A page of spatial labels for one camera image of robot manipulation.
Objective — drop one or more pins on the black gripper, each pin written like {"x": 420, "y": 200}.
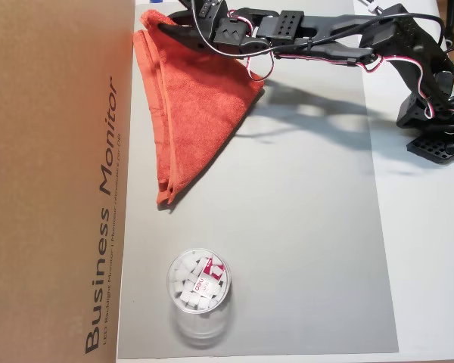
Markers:
{"x": 197, "y": 38}

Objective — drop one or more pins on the red labelled eraser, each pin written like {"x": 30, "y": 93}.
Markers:
{"x": 204, "y": 285}

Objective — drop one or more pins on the orange terry towel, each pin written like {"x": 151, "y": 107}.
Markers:
{"x": 196, "y": 106}

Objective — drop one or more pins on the black stand leg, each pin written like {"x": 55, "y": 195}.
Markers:
{"x": 450, "y": 19}

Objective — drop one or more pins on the grey table mat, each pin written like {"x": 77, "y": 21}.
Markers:
{"x": 287, "y": 283}

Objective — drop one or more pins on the clear plastic jar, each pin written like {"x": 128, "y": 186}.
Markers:
{"x": 196, "y": 329}

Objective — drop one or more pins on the brown cardboard monitor box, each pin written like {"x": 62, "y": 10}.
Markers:
{"x": 41, "y": 170}

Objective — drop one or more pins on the white eraser cubes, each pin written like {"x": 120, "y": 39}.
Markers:
{"x": 181, "y": 291}

